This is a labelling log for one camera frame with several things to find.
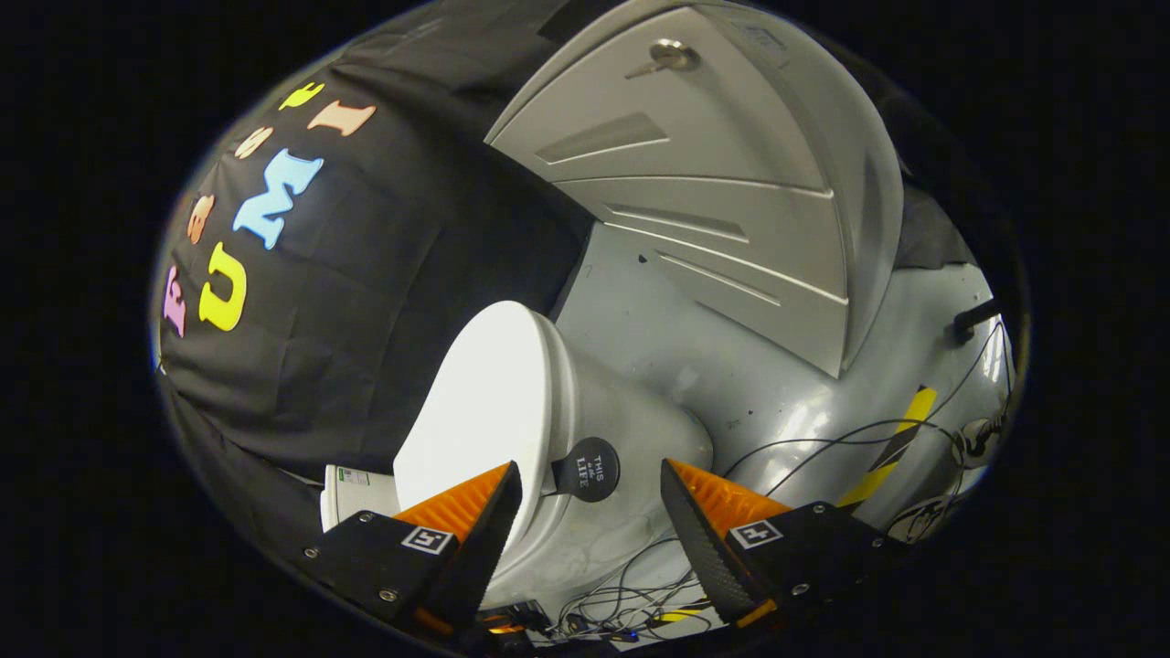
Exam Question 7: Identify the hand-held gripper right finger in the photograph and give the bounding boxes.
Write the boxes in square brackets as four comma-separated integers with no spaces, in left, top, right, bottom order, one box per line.
[660,459,906,631]

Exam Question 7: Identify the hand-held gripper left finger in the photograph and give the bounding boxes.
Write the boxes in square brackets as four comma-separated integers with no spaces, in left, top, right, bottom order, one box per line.
[302,462,524,641]

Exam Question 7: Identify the black round lid handle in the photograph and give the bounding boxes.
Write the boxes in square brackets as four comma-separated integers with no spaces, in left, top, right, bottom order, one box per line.
[551,437,622,504]

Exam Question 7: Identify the white toilet lid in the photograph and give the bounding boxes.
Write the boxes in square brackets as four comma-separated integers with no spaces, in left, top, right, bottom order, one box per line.
[393,301,560,549]

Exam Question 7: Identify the white toilet tank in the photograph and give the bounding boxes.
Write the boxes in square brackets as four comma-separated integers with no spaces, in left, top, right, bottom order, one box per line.
[320,464,401,533]

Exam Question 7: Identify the white toilet bowl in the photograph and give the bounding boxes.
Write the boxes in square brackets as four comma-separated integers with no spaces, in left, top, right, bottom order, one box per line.
[483,315,716,609]

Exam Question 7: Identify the yellow black floor tape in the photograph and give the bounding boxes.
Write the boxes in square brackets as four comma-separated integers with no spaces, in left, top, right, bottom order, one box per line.
[836,385,939,509]

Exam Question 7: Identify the black backdrop cloth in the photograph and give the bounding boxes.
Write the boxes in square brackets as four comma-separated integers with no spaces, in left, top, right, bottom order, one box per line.
[151,0,979,485]

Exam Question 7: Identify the grey drawer cabinet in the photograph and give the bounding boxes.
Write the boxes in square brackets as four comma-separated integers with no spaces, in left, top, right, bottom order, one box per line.
[484,0,906,380]

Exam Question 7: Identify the silver cabinet key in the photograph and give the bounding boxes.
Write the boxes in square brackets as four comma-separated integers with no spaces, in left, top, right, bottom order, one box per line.
[625,38,703,81]

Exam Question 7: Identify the tangled black cables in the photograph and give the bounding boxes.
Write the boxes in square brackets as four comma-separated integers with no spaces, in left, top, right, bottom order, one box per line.
[547,535,728,642]

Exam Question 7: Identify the long black cable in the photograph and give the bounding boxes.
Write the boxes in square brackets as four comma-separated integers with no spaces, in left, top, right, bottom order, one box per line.
[722,320,1008,499]

